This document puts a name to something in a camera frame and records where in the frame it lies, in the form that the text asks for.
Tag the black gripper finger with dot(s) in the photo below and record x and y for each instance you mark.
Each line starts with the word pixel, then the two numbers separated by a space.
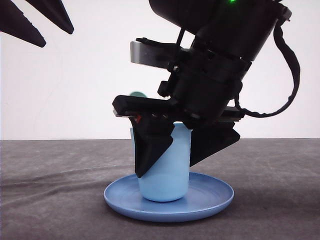
pixel 55 11
pixel 14 23

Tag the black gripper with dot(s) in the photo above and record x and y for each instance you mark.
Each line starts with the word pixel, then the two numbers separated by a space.
pixel 199 87

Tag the light blue plastic cup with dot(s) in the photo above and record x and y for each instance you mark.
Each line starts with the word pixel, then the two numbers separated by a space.
pixel 168 179

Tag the mint green plastic spoon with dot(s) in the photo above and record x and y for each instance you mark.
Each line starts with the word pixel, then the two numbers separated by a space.
pixel 137 94

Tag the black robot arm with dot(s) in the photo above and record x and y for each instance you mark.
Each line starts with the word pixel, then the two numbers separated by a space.
pixel 217 43

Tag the blue plastic plate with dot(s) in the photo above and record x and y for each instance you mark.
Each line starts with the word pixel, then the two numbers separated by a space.
pixel 206 197

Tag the dark grey table mat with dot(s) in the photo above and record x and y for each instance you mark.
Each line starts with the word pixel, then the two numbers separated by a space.
pixel 255 189

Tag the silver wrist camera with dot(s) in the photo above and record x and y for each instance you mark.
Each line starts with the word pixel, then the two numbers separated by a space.
pixel 156 54

